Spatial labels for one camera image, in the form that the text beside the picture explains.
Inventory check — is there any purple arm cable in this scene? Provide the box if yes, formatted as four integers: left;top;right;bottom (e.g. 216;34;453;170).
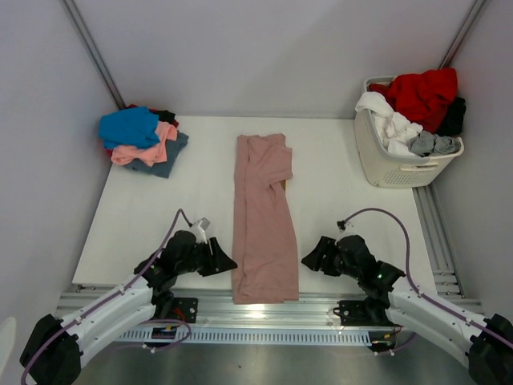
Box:
337;207;513;356
20;208;192;385

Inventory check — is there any salmon pink t-shirt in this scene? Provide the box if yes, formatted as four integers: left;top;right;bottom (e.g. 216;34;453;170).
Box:
111;121;178;167

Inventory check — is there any slate blue t-shirt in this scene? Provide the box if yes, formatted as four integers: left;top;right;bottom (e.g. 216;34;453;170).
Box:
123;132;189;179

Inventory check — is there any aluminium frame post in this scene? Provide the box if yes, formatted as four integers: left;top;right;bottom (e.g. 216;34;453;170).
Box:
59;0;127;110
438;0;490;69

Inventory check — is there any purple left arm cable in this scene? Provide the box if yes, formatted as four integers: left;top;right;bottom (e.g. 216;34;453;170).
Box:
20;208;192;385

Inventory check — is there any grey t-shirt in basket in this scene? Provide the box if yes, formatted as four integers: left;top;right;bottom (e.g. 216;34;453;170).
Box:
407;131;462;157

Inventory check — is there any right aluminium frame post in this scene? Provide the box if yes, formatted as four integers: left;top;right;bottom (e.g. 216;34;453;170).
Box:
438;0;490;69

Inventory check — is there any white t-shirt in basket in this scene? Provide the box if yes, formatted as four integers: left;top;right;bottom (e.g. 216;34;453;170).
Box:
355;91;423;157

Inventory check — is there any black folded t-shirt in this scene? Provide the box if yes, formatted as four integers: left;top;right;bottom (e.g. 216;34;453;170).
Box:
151;110;176;125

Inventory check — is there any left aluminium frame post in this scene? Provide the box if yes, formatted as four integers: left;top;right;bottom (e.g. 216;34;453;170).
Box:
59;0;127;110

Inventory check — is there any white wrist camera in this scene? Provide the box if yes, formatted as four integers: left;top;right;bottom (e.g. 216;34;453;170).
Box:
337;220;356;241
189;217;210;244

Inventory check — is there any white slotted cable duct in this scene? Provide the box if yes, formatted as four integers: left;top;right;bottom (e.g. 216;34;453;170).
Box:
116;326;371;347

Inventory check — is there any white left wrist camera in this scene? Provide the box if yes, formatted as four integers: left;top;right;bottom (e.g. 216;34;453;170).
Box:
189;217;210;244

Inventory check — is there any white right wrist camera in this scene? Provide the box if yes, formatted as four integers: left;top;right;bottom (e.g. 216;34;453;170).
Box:
337;220;356;241

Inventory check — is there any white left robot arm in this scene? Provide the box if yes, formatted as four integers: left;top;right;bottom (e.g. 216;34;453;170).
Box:
19;230;237;384

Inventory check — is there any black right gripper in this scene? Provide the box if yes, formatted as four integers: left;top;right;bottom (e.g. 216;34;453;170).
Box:
301;237;361;281

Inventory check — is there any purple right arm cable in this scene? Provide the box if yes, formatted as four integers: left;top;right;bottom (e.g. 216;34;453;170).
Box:
337;207;513;356

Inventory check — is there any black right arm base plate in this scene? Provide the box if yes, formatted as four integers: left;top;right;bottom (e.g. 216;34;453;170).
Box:
332;298;398;327

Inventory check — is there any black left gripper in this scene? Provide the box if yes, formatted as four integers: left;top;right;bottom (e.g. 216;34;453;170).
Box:
176;237;236;277

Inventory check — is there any red t-shirt in basket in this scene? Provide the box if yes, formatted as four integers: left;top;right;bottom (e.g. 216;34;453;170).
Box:
368;67;458;133

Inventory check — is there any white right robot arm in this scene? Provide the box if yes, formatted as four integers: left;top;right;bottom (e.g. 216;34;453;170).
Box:
301;235;512;384

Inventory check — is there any black t-shirt in basket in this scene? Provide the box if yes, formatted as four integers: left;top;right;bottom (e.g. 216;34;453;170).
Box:
436;97;467;136

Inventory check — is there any right side aluminium rail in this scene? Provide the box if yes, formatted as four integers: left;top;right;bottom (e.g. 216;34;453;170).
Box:
413;184;467;300

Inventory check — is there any dusty pink graphic t-shirt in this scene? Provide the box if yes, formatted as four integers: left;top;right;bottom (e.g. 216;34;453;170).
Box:
232;134;299;305

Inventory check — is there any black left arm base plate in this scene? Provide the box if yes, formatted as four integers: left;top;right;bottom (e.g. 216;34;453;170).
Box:
153;298;198;324

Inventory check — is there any white perforated laundry basket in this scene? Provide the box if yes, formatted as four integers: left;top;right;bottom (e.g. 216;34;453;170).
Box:
354;76;464;188

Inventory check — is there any aluminium mounting rail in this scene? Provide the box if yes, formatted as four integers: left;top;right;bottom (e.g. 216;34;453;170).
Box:
55;286;484;330

